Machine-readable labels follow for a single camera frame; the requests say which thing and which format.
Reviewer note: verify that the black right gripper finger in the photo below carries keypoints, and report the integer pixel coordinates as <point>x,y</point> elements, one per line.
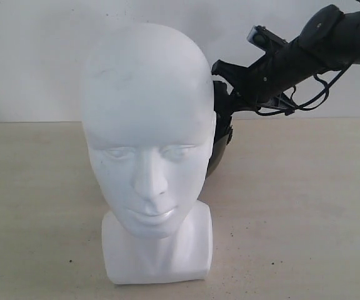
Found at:
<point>235,103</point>
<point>230,72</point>

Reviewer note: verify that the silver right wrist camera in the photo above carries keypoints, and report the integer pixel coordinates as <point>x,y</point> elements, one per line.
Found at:
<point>264,39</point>

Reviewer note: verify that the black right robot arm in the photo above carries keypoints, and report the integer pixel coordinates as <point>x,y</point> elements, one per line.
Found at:
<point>330,41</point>

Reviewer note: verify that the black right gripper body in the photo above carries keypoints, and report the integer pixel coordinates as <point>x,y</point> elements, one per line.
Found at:
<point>263,83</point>

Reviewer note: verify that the black helmet with tinted visor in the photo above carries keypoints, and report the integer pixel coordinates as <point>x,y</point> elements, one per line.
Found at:
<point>223,130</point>

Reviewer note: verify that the white mannequin head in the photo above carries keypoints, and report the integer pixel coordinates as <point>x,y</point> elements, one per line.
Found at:
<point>148,116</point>

